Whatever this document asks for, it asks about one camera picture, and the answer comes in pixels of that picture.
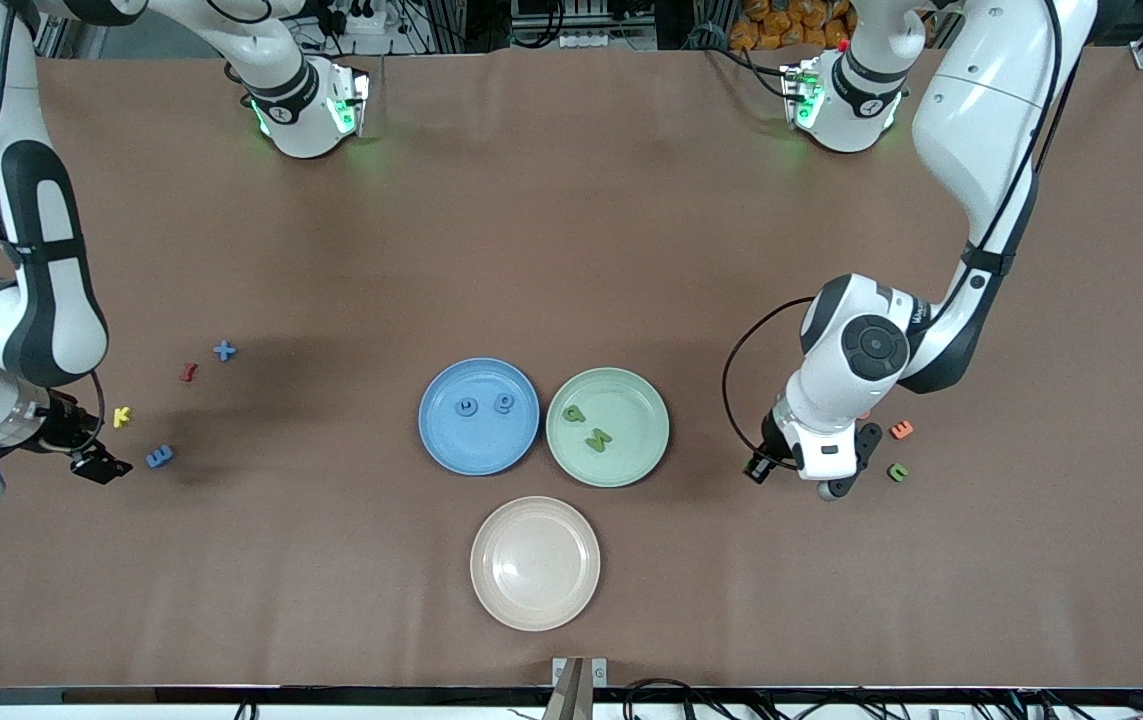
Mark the light green round plate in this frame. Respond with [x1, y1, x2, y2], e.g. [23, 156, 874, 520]
[545, 367, 671, 489]

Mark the beige round plate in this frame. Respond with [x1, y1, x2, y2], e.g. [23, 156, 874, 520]
[469, 495, 602, 633]

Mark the blue round plate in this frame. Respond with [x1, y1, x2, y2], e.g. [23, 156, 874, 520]
[418, 357, 541, 477]

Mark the brown table cover sheet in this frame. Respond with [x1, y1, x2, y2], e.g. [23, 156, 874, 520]
[0, 45, 1143, 691]

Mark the pile of orange objects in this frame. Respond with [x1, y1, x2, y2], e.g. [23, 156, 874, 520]
[731, 0, 852, 51]

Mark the white power strip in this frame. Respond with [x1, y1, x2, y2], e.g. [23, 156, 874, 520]
[326, 0, 392, 36]

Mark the black cable bundle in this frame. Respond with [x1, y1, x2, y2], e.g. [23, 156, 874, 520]
[621, 668, 1143, 720]

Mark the black table edge rail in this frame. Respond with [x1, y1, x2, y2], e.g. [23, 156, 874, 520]
[0, 684, 1143, 707]

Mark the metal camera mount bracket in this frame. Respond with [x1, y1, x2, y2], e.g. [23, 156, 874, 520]
[551, 655, 609, 720]

